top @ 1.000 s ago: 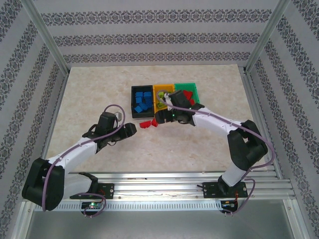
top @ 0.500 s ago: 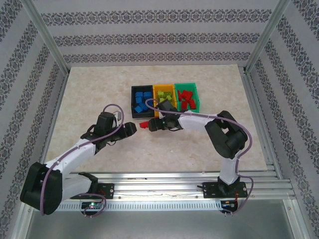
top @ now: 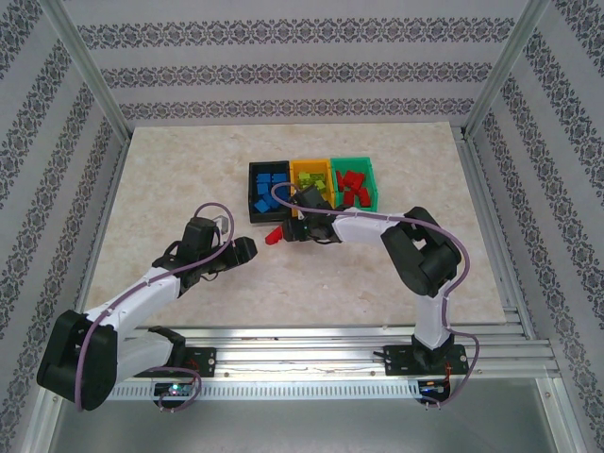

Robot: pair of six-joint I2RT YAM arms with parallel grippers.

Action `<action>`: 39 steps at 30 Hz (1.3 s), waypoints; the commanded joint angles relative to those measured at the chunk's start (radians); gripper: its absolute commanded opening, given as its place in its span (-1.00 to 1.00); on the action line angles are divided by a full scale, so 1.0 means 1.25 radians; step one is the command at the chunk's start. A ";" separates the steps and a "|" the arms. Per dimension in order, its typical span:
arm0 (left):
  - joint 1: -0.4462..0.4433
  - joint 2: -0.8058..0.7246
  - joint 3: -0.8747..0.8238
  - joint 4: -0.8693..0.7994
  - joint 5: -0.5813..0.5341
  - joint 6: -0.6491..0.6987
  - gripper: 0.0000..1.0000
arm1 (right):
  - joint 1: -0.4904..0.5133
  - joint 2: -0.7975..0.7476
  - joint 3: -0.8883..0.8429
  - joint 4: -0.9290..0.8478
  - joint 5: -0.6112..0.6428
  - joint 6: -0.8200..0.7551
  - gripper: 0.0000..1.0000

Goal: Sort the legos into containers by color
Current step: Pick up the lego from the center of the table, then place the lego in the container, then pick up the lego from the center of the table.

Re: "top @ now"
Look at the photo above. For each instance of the aluminium front rail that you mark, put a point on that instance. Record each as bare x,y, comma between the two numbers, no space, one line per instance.
302,354

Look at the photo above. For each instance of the grey metal shelf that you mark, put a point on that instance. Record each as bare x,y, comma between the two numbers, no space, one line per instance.
302,429

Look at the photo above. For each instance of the red sloped lego brick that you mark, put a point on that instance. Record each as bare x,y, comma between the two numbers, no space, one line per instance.
272,237

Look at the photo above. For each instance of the long blue lego brick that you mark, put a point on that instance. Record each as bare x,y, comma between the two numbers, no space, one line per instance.
260,206

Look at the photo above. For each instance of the small red lego brick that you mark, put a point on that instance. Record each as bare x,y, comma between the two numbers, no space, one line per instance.
351,188
339,179
362,197
348,199

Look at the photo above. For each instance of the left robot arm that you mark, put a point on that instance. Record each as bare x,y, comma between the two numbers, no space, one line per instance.
75,358

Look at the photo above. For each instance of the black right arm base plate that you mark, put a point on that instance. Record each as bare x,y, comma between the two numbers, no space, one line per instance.
401,361

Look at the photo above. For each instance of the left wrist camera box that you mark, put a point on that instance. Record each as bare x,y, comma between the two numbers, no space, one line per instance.
222,224

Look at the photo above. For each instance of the long red lego brick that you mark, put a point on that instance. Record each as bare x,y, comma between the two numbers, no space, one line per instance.
353,178

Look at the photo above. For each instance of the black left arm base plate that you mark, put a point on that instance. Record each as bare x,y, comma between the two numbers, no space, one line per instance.
205,361

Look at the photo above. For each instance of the green plastic bin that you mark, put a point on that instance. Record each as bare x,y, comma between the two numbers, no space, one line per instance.
354,162

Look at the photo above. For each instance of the small circuit board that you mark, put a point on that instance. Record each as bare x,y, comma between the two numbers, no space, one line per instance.
174,390
434,388

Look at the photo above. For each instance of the yellow plastic bin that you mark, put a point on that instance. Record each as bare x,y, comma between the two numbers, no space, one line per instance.
309,165

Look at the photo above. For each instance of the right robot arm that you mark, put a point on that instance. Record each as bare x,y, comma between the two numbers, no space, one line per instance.
424,255

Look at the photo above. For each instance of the aluminium frame post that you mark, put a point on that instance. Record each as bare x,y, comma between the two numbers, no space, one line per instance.
503,71
89,71

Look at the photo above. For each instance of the black plastic bin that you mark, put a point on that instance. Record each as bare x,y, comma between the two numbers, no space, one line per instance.
269,218

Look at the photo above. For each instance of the small lime green lego brick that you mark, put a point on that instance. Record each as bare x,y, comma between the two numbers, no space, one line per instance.
320,185

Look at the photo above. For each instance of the aluminium side rail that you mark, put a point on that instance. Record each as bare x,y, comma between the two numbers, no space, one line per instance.
479,189
113,179

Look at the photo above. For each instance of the long lime green lego brick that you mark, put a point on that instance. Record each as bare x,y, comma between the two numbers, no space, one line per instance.
306,178

